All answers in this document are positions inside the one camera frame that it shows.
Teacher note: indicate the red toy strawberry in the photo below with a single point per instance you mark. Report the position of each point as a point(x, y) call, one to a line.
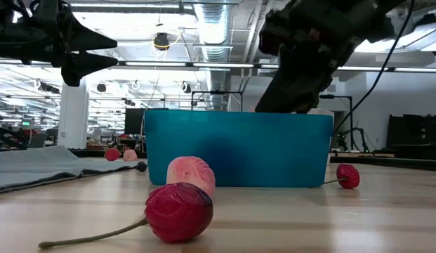
point(112, 154)

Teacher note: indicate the white hexagonal plant pot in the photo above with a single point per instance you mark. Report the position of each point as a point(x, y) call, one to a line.
point(324, 111)

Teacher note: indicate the grey cloth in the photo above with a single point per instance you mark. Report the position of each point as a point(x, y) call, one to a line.
point(45, 165)

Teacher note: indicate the long ceiling light strip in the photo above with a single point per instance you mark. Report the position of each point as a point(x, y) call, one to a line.
point(414, 69)
point(158, 64)

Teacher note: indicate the silver ceiling duct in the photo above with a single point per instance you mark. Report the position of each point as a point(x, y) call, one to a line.
point(214, 28)

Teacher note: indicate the pink toy peach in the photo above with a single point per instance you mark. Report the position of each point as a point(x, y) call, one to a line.
point(189, 172)
point(130, 155)

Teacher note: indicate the black overhead camera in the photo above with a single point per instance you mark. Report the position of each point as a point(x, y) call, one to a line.
point(161, 41)

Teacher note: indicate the black background monitor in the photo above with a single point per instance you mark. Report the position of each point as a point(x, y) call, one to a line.
point(133, 121)

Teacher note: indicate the black cabinet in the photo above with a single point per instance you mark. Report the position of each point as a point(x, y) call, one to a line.
point(410, 130)

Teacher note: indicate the green exit sign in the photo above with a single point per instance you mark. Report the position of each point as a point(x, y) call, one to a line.
point(26, 123)

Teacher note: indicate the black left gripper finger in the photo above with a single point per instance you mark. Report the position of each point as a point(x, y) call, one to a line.
point(80, 65)
point(84, 37)

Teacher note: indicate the black background camera stand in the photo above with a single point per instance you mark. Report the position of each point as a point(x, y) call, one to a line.
point(351, 119)

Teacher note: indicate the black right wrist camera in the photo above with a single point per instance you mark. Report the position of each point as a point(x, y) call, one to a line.
point(272, 33)

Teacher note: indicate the background black robot arm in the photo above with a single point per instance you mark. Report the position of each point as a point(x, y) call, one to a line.
point(344, 137)

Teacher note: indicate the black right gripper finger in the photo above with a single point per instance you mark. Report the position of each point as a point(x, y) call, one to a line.
point(309, 88)
point(277, 88)

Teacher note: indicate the white pillar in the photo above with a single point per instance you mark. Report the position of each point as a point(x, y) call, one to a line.
point(73, 119)

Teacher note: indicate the teal plastic tupperware container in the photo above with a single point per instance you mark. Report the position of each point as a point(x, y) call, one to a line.
point(238, 151)

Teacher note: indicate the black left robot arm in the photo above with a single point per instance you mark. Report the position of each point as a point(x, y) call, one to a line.
point(3, 10)

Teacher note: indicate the small dark toy blueberry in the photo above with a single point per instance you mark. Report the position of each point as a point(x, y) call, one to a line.
point(142, 166)

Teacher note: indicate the red toy cherry with stem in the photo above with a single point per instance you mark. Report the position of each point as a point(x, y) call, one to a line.
point(179, 211)
point(348, 175)

